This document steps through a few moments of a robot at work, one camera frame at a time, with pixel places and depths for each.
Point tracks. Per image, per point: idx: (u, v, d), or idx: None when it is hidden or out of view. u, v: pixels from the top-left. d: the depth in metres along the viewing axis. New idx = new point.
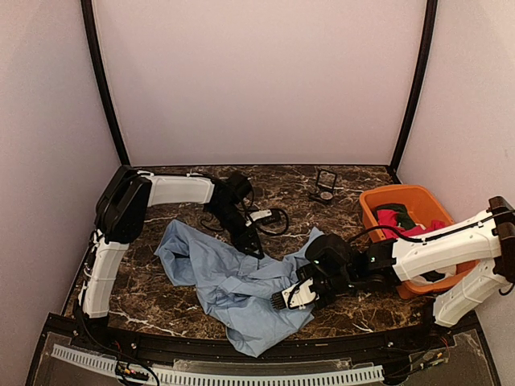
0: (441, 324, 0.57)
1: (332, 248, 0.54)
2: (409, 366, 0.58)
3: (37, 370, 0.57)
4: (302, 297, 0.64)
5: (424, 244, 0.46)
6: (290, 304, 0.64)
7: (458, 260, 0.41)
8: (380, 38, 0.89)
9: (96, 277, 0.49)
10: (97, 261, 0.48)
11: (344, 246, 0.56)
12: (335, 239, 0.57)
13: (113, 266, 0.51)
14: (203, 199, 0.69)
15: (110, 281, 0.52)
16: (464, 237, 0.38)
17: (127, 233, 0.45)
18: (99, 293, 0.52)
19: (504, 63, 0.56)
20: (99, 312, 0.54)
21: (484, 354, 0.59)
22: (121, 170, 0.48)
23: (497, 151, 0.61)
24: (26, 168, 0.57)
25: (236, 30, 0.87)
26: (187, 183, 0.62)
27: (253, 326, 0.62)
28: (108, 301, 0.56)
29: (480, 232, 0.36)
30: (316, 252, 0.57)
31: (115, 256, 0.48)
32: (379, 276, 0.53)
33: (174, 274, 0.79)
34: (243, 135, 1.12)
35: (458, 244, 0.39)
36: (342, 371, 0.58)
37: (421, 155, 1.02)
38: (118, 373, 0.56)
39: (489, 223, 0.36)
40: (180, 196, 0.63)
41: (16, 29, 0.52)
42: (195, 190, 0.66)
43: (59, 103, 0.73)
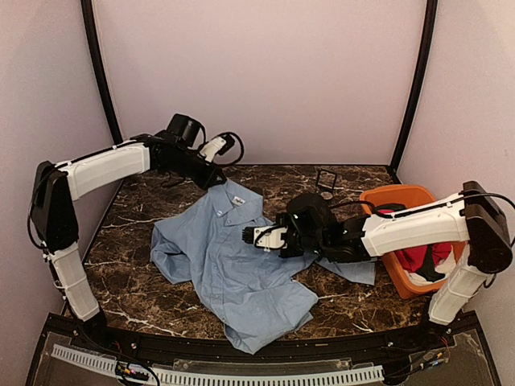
0: (435, 321, 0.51)
1: (315, 207, 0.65)
2: (409, 366, 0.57)
3: (38, 370, 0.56)
4: (269, 240, 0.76)
5: (393, 219, 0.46)
6: (257, 241, 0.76)
7: (420, 239, 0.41)
8: (379, 38, 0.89)
9: (67, 287, 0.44)
10: (58, 273, 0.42)
11: (326, 211, 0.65)
12: (319, 201, 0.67)
13: (79, 266, 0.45)
14: (142, 169, 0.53)
15: (84, 280, 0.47)
16: (431, 217, 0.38)
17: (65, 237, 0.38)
18: (80, 296, 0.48)
19: (504, 62, 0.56)
20: (90, 313, 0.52)
21: (484, 354, 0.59)
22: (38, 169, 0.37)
23: (497, 150, 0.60)
24: (26, 168, 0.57)
25: (236, 30, 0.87)
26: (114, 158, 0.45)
27: (251, 321, 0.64)
28: (96, 301, 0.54)
29: (448, 211, 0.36)
30: (299, 209, 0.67)
31: (72, 258, 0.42)
32: (349, 247, 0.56)
33: (170, 272, 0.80)
34: (242, 135, 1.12)
35: (426, 223, 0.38)
36: (342, 370, 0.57)
37: (421, 155, 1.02)
38: (118, 373, 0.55)
39: (459, 205, 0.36)
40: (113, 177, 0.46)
41: (16, 29, 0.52)
42: (131, 162, 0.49)
43: (59, 100, 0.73)
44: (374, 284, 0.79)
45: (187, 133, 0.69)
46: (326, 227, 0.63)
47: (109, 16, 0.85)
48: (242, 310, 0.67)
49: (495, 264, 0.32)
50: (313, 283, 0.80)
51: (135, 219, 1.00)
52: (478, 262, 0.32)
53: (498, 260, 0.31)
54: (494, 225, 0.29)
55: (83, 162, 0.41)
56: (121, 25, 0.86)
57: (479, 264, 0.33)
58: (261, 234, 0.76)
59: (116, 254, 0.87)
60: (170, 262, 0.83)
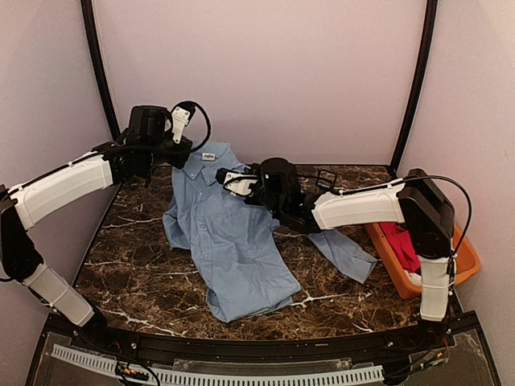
0: (428, 318, 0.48)
1: (286, 174, 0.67)
2: (409, 366, 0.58)
3: (38, 370, 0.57)
4: (239, 187, 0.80)
5: (341, 197, 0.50)
6: (226, 186, 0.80)
7: (364, 215, 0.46)
8: (379, 38, 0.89)
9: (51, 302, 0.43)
10: (37, 292, 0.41)
11: (294, 180, 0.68)
12: (291, 171, 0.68)
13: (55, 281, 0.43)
14: (107, 183, 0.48)
15: (65, 291, 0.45)
16: (373, 196, 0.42)
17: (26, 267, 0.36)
18: (70, 301, 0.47)
19: (504, 61, 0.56)
20: (86, 317, 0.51)
21: (484, 354, 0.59)
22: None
23: (498, 149, 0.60)
24: (26, 168, 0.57)
25: (236, 29, 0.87)
26: (71, 177, 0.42)
27: (234, 296, 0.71)
28: (90, 304, 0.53)
29: (387, 192, 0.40)
30: (271, 170, 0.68)
31: (45, 277, 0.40)
32: (301, 219, 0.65)
33: (171, 233, 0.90)
34: (242, 134, 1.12)
35: (370, 201, 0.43)
36: (343, 371, 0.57)
37: (421, 154, 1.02)
38: (118, 373, 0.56)
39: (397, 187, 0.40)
40: (76, 195, 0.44)
41: (16, 29, 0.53)
42: (95, 176, 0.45)
43: (59, 100, 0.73)
44: (363, 281, 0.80)
45: (150, 127, 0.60)
46: (290, 195, 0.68)
47: (109, 16, 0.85)
48: (227, 284, 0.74)
49: (432, 248, 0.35)
50: (313, 283, 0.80)
51: (135, 219, 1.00)
52: (415, 244, 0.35)
53: (434, 244, 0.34)
54: (426, 207, 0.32)
55: (35, 184, 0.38)
56: (120, 25, 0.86)
57: (416, 247, 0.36)
58: (232, 180, 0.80)
59: (115, 254, 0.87)
60: (175, 226, 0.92)
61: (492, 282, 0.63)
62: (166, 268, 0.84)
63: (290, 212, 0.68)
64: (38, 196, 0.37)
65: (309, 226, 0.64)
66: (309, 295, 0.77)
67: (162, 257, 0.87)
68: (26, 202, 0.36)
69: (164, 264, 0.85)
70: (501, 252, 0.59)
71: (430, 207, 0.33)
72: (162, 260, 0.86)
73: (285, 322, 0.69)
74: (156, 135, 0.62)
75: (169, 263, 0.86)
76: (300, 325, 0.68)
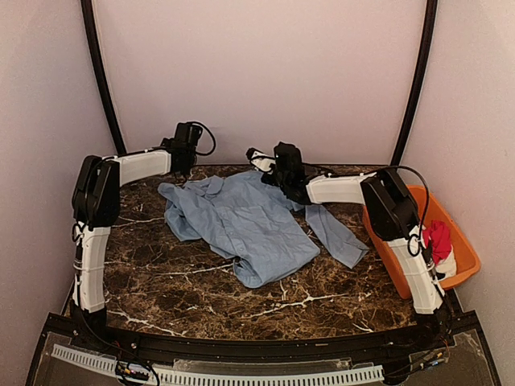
0: (422, 312, 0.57)
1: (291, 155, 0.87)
2: (409, 366, 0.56)
3: (38, 370, 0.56)
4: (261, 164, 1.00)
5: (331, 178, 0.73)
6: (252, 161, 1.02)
7: (343, 192, 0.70)
8: (378, 39, 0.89)
9: (89, 268, 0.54)
10: (87, 252, 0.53)
11: (298, 162, 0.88)
12: (296, 154, 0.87)
13: (100, 253, 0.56)
14: (164, 170, 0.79)
15: (100, 269, 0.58)
16: (352, 180, 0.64)
17: (109, 217, 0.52)
18: (92, 285, 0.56)
19: (504, 61, 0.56)
20: (96, 305, 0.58)
21: (484, 354, 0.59)
22: (88, 159, 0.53)
23: (498, 149, 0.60)
24: (26, 169, 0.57)
25: (236, 29, 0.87)
26: (147, 159, 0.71)
27: (266, 262, 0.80)
28: (102, 293, 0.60)
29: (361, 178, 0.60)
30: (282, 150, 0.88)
31: (99, 243, 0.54)
32: (298, 193, 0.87)
33: (179, 229, 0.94)
34: (242, 135, 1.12)
35: (351, 183, 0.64)
36: (342, 370, 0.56)
37: (421, 155, 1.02)
38: (118, 373, 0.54)
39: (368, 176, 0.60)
40: (143, 170, 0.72)
41: (15, 30, 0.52)
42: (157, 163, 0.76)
43: (59, 100, 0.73)
44: (352, 268, 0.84)
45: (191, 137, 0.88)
46: (292, 174, 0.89)
47: (109, 16, 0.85)
48: (258, 252, 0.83)
49: (385, 228, 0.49)
50: (313, 283, 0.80)
51: (135, 219, 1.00)
52: (374, 223, 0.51)
53: (385, 224, 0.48)
54: (381, 193, 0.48)
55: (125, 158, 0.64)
56: (120, 26, 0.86)
57: (374, 224, 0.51)
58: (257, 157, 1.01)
59: (116, 254, 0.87)
60: (180, 221, 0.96)
61: (491, 281, 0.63)
62: (166, 268, 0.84)
63: (292, 186, 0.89)
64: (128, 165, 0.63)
65: (303, 198, 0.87)
66: (309, 295, 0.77)
67: (162, 257, 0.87)
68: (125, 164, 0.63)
69: (164, 264, 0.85)
70: (500, 252, 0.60)
71: (387, 197, 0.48)
72: (162, 260, 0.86)
73: (285, 322, 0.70)
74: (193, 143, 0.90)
75: (169, 263, 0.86)
76: (300, 325, 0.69)
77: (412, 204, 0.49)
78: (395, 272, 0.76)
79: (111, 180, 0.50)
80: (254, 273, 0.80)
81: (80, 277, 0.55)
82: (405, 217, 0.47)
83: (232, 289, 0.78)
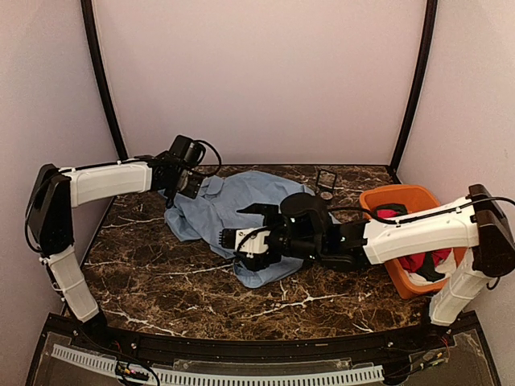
0: (437, 323, 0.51)
1: (315, 211, 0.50)
2: (409, 366, 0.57)
3: (38, 370, 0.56)
4: (254, 244, 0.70)
5: (397, 227, 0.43)
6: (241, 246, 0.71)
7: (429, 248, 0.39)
8: (378, 39, 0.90)
9: (66, 289, 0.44)
10: (55, 275, 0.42)
11: (327, 215, 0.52)
12: (321, 204, 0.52)
13: (73, 272, 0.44)
14: (143, 188, 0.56)
15: (82, 282, 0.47)
16: (441, 223, 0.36)
17: (59, 243, 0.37)
18: (79, 299, 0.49)
19: (504, 60, 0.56)
20: (89, 314, 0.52)
21: (484, 354, 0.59)
22: (43, 170, 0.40)
23: (498, 149, 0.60)
24: (26, 168, 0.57)
25: (236, 29, 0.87)
26: (117, 173, 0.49)
27: None
28: (96, 301, 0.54)
29: (457, 219, 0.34)
30: (298, 211, 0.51)
31: (67, 261, 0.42)
32: (348, 256, 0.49)
33: (179, 229, 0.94)
34: (242, 135, 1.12)
35: (434, 231, 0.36)
36: (342, 370, 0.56)
37: (421, 155, 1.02)
38: (118, 373, 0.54)
39: (467, 211, 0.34)
40: (110, 190, 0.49)
41: (16, 31, 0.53)
42: (133, 178, 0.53)
43: (59, 99, 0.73)
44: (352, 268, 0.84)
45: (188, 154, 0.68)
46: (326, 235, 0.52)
47: (109, 16, 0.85)
48: None
49: (495, 268, 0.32)
50: (313, 283, 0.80)
51: (135, 219, 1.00)
52: (484, 266, 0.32)
53: (501, 265, 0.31)
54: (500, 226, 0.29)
55: (87, 170, 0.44)
56: (120, 26, 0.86)
57: (484, 268, 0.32)
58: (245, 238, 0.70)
59: (115, 254, 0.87)
60: (180, 221, 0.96)
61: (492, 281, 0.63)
62: (166, 268, 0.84)
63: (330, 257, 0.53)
64: (88, 178, 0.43)
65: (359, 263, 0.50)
66: (309, 295, 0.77)
67: (162, 257, 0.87)
68: (79, 182, 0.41)
69: (164, 264, 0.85)
70: None
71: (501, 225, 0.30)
72: (162, 260, 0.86)
73: (285, 322, 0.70)
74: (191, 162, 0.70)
75: (169, 263, 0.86)
76: (300, 325, 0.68)
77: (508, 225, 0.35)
78: (396, 273, 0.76)
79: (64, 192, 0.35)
80: (254, 273, 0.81)
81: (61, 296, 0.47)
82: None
83: (232, 289, 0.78)
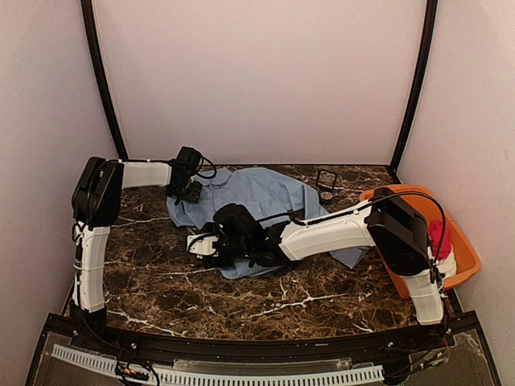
0: (427, 322, 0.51)
1: (236, 219, 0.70)
2: (409, 366, 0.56)
3: (38, 370, 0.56)
4: (203, 248, 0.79)
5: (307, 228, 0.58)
6: (191, 248, 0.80)
7: (335, 241, 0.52)
8: (378, 39, 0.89)
9: (88, 268, 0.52)
10: (88, 250, 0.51)
11: (247, 219, 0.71)
12: (241, 212, 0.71)
13: (100, 254, 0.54)
14: (163, 181, 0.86)
15: (100, 268, 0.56)
16: (340, 223, 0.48)
17: (109, 216, 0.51)
18: (94, 284, 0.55)
19: (504, 60, 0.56)
20: (98, 305, 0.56)
21: (484, 353, 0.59)
22: (93, 159, 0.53)
23: (498, 149, 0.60)
24: (25, 168, 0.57)
25: (236, 29, 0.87)
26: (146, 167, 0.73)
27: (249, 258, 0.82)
28: (103, 293, 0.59)
29: (353, 219, 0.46)
30: (224, 219, 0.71)
31: (101, 240, 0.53)
32: (270, 253, 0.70)
33: (176, 216, 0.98)
34: (242, 136, 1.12)
35: (337, 230, 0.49)
36: (342, 370, 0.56)
37: (421, 155, 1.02)
38: (118, 373, 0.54)
39: (363, 212, 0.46)
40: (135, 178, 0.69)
41: (16, 30, 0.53)
42: (158, 174, 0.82)
43: (59, 100, 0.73)
44: (352, 268, 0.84)
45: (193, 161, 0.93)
46: (249, 235, 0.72)
47: (108, 15, 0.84)
48: None
49: (409, 265, 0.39)
50: (313, 283, 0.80)
51: (135, 219, 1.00)
52: (391, 264, 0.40)
53: (410, 263, 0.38)
54: (396, 230, 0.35)
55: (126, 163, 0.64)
56: (120, 26, 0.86)
57: (393, 267, 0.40)
58: (195, 240, 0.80)
59: (116, 254, 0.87)
60: (180, 209, 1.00)
61: (491, 281, 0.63)
62: (166, 268, 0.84)
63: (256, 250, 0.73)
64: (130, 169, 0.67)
65: (278, 257, 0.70)
66: (309, 295, 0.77)
67: (162, 257, 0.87)
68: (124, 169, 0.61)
69: (164, 264, 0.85)
70: (500, 252, 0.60)
71: (403, 230, 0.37)
72: (162, 260, 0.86)
73: (285, 322, 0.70)
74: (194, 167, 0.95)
75: (169, 263, 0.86)
76: (300, 325, 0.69)
77: (422, 223, 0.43)
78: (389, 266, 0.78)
79: (114, 181, 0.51)
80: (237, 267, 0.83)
81: (80, 277, 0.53)
82: (423, 244, 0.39)
83: (232, 289, 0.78)
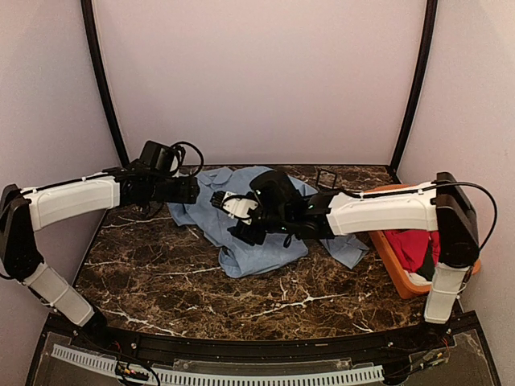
0: (432, 321, 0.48)
1: (277, 185, 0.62)
2: (409, 366, 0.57)
3: (38, 370, 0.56)
4: (237, 207, 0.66)
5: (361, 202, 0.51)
6: (224, 203, 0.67)
7: (387, 221, 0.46)
8: (378, 39, 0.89)
9: (54, 301, 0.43)
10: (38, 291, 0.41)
11: (288, 186, 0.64)
12: (281, 178, 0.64)
13: (57, 285, 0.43)
14: (112, 203, 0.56)
15: (68, 292, 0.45)
16: (402, 201, 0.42)
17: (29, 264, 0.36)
18: (69, 307, 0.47)
19: (504, 61, 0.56)
20: (85, 317, 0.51)
21: (484, 354, 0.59)
22: (4, 195, 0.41)
23: (498, 149, 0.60)
24: (25, 168, 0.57)
25: (236, 29, 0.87)
26: (82, 192, 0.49)
27: (249, 255, 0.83)
28: (88, 305, 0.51)
29: (418, 199, 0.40)
30: (260, 186, 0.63)
31: (47, 277, 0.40)
32: (312, 223, 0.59)
33: (178, 215, 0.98)
34: (242, 135, 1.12)
35: (397, 207, 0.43)
36: (342, 371, 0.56)
37: (421, 154, 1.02)
38: (118, 373, 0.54)
39: (428, 194, 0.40)
40: (78, 210, 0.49)
41: (16, 30, 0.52)
42: (101, 196, 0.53)
43: (59, 100, 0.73)
44: (352, 268, 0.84)
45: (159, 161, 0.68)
46: (289, 203, 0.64)
47: (108, 15, 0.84)
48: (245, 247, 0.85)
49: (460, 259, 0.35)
50: (313, 283, 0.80)
51: (135, 219, 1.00)
52: (444, 253, 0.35)
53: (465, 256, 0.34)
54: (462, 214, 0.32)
55: (48, 190, 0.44)
56: (120, 26, 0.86)
57: (446, 256, 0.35)
58: (231, 198, 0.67)
59: (115, 254, 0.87)
60: (181, 208, 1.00)
61: (492, 281, 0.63)
62: (166, 268, 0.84)
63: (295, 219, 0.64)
64: (52, 200, 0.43)
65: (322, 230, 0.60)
66: (309, 295, 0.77)
67: (162, 257, 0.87)
68: (41, 203, 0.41)
69: (164, 264, 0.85)
70: (500, 252, 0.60)
71: (467, 219, 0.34)
72: (162, 260, 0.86)
73: (285, 322, 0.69)
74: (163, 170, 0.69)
75: (169, 263, 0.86)
76: (300, 325, 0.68)
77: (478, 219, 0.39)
78: (391, 264, 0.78)
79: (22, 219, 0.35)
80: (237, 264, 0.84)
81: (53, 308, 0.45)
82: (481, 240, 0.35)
83: (232, 289, 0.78)
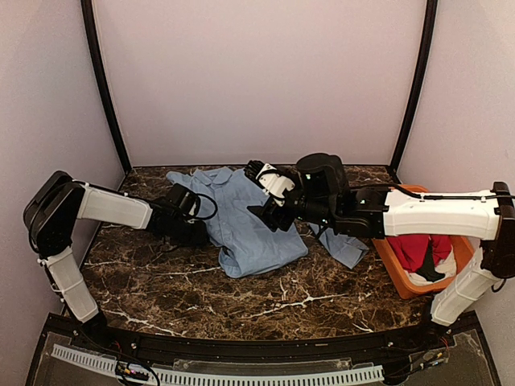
0: (437, 321, 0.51)
1: (333, 170, 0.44)
2: (409, 366, 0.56)
3: (38, 369, 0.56)
4: (275, 183, 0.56)
5: (421, 201, 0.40)
6: (258, 178, 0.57)
7: (437, 227, 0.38)
8: (378, 39, 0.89)
9: (64, 290, 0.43)
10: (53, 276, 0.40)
11: (344, 174, 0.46)
12: (338, 163, 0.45)
13: (72, 274, 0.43)
14: (139, 225, 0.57)
15: (80, 284, 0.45)
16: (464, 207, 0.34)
17: (52, 248, 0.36)
18: (76, 299, 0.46)
19: (504, 60, 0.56)
20: (89, 314, 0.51)
21: (484, 354, 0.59)
22: (56, 174, 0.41)
23: (498, 149, 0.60)
24: (25, 168, 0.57)
25: (235, 28, 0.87)
26: (122, 203, 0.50)
27: (249, 255, 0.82)
28: (94, 301, 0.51)
29: (482, 207, 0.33)
30: (313, 168, 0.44)
31: (67, 263, 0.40)
32: (364, 219, 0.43)
33: None
34: (243, 136, 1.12)
35: (457, 213, 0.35)
36: (342, 370, 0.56)
37: (420, 155, 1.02)
38: (118, 373, 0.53)
39: (492, 202, 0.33)
40: (112, 217, 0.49)
41: (15, 31, 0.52)
42: (131, 212, 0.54)
43: (59, 99, 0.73)
44: (352, 268, 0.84)
45: (183, 201, 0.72)
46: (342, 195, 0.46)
47: (108, 16, 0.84)
48: (245, 246, 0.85)
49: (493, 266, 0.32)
50: (313, 283, 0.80)
51: None
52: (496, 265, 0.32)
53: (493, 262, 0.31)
54: None
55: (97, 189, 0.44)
56: (119, 25, 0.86)
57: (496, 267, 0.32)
58: (269, 170, 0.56)
59: (115, 254, 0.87)
60: None
61: None
62: (166, 268, 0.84)
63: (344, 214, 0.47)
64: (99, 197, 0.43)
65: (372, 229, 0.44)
66: (309, 295, 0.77)
67: (162, 257, 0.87)
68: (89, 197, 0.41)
69: (164, 264, 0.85)
70: None
71: None
72: (162, 260, 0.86)
73: (285, 322, 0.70)
74: (183, 210, 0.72)
75: (169, 263, 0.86)
76: (300, 325, 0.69)
77: None
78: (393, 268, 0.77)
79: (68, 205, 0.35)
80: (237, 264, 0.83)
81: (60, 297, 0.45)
82: None
83: (232, 289, 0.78)
